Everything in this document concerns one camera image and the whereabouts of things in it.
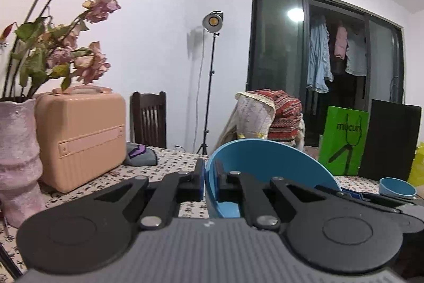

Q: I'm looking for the blue bowl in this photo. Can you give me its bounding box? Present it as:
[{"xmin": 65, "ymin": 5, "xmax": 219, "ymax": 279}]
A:
[
  {"xmin": 205, "ymin": 138, "xmax": 342, "ymax": 219},
  {"xmin": 379, "ymin": 177, "xmax": 417, "ymax": 201}
]

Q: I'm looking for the green paper bag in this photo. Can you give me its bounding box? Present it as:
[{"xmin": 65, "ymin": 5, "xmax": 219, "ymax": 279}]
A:
[{"xmin": 319, "ymin": 105, "xmax": 369, "ymax": 176}]

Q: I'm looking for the black light stand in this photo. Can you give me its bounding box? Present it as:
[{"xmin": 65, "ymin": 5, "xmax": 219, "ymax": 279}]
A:
[{"xmin": 195, "ymin": 32, "xmax": 221, "ymax": 154}]

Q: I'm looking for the black paper bag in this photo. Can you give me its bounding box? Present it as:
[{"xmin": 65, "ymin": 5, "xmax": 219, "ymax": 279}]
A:
[{"xmin": 359, "ymin": 99, "xmax": 423, "ymax": 182}]

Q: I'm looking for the grey purple pouch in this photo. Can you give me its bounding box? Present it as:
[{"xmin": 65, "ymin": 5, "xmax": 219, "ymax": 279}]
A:
[{"xmin": 124, "ymin": 142, "xmax": 158, "ymax": 166}]

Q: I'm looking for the dried pink rose bouquet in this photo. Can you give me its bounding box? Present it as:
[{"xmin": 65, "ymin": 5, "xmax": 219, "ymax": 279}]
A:
[{"xmin": 0, "ymin": 0, "xmax": 121, "ymax": 103}]

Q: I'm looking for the yellow-green cardboard box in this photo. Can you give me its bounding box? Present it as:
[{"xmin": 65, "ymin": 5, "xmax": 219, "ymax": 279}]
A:
[{"xmin": 407, "ymin": 142, "xmax": 424, "ymax": 186}]

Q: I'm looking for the pink suitcase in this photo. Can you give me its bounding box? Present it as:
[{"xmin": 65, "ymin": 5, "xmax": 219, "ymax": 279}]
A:
[{"xmin": 35, "ymin": 86, "xmax": 127, "ymax": 194}]

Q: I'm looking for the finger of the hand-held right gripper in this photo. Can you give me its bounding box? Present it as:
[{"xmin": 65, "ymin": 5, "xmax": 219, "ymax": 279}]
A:
[{"xmin": 314, "ymin": 184, "xmax": 402, "ymax": 214}]

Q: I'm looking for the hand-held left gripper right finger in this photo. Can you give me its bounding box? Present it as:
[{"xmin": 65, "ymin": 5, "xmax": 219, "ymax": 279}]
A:
[{"xmin": 214, "ymin": 160, "xmax": 329, "ymax": 231}]

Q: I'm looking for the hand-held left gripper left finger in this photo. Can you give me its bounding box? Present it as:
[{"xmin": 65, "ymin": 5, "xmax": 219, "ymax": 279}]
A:
[{"xmin": 81, "ymin": 158, "xmax": 206, "ymax": 231}]

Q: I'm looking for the studio light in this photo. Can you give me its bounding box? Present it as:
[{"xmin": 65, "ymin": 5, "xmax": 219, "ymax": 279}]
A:
[{"xmin": 202, "ymin": 11, "xmax": 225, "ymax": 34}]

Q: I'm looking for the sliding glass door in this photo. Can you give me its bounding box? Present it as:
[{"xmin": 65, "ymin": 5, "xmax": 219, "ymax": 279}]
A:
[{"xmin": 247, "ymin": 0, "xmax": 405, "ymax": 148}]

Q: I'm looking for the dark wooden chair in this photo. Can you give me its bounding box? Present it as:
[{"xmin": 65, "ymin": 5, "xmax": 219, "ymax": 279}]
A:
[{"xmin": 131, "ymin": 91, "xmax": 167, "ymax": 149}]

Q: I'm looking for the white hanging garment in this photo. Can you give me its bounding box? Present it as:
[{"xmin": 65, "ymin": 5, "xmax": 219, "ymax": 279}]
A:
[{"xmin": 344, "ymin": 32, "xmax": 368, "ymax": 77}]

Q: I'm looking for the pink textured vase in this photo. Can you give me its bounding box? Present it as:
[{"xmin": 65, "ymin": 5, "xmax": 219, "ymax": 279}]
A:
[{"xmin": 0, "ymin": 98, "xmax": 45, "ymax": 229}]

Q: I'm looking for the light blue hanging garment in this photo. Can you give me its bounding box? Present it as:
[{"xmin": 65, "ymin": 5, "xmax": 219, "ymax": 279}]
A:
[{"xmin": 306, "ymin": 16, "xmax": 333, "ymax": 93}]

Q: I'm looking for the pink hanging garment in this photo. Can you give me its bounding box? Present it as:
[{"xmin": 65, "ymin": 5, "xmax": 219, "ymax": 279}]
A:
[{"xmin": 334, "ymin": 25, "xmax": 348, "ymax": 60}]

